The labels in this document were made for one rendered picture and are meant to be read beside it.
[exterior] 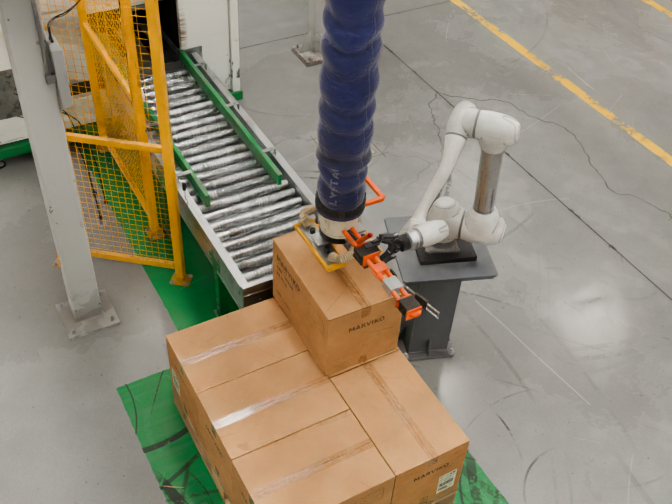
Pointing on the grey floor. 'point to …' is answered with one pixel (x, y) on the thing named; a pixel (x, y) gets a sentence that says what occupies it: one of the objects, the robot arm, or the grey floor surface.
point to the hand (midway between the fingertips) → (367, 255)
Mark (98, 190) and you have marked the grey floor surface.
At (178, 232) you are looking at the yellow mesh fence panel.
